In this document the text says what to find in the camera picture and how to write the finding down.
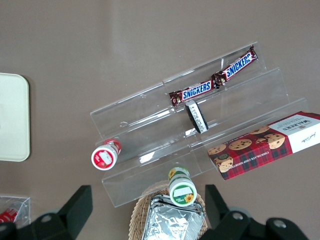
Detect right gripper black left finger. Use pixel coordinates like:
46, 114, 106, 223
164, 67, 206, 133
0, 184, 94, 240

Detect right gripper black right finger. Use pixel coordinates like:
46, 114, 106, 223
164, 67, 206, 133
197, 184, 320, 240

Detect wicker basket with foil containers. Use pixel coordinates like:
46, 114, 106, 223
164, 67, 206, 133
128, 181, 210, 240

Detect beige plastic tray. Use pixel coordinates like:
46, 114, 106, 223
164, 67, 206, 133
0, 72, 31, 162

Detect green lid sunflower cup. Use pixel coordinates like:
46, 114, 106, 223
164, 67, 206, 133
167, 166, 198, 208

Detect clear acrylic bottle rack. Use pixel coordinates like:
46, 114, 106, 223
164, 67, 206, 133
0, 195, 31, 227

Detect aluminium foil container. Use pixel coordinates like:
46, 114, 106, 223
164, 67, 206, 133
141, 194, 206, 240

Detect red Coca-Cola bottle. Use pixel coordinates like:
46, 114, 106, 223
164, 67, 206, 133
0, 207, 19, 224

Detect red lid yogurt cup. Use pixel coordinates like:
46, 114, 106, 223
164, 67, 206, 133
90, 138, 123, 171

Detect Walkers red tartan cookie box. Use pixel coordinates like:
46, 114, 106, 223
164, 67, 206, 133
207, 111, 320, 181

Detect clear acrylic step display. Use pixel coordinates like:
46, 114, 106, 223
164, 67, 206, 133
89, 41, 310, 208

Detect small black white box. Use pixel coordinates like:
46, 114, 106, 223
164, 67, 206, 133
184, 99, 210, 135

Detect Snickers chocolate bar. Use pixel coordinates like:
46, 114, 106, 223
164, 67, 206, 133
168, 80, 221, 107
211, 44, 259, 87

